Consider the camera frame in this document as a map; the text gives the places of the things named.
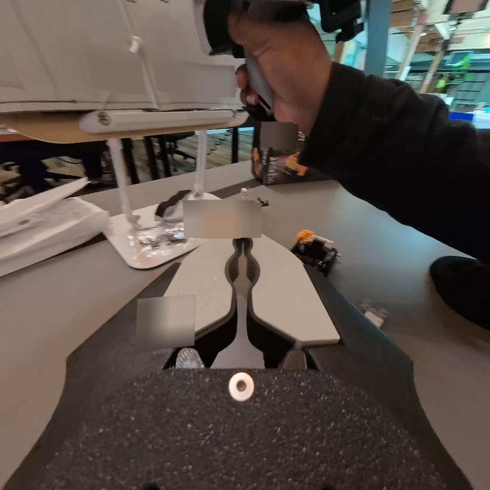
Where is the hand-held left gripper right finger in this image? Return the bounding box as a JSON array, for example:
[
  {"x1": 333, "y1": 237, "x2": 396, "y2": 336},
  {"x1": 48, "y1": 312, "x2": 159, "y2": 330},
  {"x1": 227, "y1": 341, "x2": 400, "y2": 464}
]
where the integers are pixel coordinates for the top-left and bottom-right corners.
[{"x1": 244, "y1": 237, "x2": 341, "y2": 369}]

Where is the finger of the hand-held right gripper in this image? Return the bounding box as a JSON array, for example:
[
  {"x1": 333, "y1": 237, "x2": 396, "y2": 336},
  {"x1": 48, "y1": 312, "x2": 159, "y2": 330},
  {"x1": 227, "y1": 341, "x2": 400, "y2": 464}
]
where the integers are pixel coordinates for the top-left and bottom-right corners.
[{"x1": 192, "y1": 0, "x2": 214, "y2": 55}]

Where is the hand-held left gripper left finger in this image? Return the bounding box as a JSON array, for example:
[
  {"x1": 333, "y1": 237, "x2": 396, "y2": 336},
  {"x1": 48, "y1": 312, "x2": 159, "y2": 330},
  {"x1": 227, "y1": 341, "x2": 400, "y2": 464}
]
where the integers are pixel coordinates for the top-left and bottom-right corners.
[{"x1": 164, "y1": 237, "x2": 239, "y2": 367}]

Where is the toy brick car model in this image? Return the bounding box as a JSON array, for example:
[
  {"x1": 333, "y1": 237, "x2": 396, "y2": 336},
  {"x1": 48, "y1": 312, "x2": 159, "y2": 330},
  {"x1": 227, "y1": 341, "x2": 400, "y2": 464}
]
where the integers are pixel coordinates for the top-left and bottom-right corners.
[{"x1": 290, "y1": 228, "x2": 342, "y2": 277}]

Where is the grey desk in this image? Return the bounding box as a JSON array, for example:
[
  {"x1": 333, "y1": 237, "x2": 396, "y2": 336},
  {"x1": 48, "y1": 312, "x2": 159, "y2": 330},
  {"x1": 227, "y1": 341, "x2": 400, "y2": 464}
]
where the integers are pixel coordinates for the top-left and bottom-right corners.
[{"x1": 0, "y1": 160, "x2": 490, "y2": 490}]

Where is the person's right hand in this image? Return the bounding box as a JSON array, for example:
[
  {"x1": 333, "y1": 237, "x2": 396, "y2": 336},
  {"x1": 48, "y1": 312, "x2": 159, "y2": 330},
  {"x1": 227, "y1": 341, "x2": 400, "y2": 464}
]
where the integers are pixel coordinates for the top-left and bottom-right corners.
[{"x1": 229, "y1": 0, "x2": 332, "y2": 134}]

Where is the loose grey wedge black edge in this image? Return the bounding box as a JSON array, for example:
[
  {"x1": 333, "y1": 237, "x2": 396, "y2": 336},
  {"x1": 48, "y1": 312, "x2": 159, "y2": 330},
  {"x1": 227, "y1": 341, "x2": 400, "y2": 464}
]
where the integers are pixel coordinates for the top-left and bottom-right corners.
[{"x1": 154, "y1": 189, "x2": 193, "y2": 221}]

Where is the black hanging device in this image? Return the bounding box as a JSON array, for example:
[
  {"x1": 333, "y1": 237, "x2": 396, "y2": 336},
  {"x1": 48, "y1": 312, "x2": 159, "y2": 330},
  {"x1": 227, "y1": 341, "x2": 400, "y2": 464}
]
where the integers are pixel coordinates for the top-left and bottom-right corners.
[{"x1": 319, "y1": 0, "x2": 365, "y2": 43}]

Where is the black office chair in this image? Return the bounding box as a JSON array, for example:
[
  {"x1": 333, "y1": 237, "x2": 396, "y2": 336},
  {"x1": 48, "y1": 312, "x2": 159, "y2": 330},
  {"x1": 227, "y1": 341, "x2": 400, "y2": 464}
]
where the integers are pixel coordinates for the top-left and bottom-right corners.
[{"x1": 164, "y1": 131, "x2": 197, "y2": 162}]

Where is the black toy box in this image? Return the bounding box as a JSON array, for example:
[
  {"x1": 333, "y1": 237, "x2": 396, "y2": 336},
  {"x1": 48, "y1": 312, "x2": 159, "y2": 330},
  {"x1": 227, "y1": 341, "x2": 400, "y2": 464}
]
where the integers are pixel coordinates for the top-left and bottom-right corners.
[{"x1": 250, "y1": 122, "x2": 330, "y2": 187}]

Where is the grey partition panel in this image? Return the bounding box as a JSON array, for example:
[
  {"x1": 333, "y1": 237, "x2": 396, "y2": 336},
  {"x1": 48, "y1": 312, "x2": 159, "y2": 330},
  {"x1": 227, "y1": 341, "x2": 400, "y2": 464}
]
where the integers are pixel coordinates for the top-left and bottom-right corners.
[{"x1": 365, "y1": 0, "x2": 392, "y2": 78}]

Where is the person's dark fleece jacket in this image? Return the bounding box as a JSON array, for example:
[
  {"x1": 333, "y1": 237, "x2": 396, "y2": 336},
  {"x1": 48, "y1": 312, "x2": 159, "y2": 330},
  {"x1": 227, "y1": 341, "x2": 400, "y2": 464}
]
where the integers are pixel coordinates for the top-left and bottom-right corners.
[{"x1": 428, "y1": 255, "x2": 490, "y2": 330}]

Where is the green plant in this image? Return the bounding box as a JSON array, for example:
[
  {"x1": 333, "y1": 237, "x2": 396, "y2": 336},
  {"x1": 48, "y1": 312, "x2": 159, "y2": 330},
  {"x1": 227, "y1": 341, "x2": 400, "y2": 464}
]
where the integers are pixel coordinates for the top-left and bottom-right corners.
[{"x1": 436, "y1": 55, "x2": 474, "y2": 91}]

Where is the studio light panel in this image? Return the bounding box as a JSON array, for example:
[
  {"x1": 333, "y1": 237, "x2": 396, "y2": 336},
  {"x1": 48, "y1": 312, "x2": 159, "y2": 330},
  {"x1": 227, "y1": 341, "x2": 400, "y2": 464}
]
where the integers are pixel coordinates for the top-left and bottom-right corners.
[{"x1": 443, "y1": 0, "x2": 487, "y2": 17}]

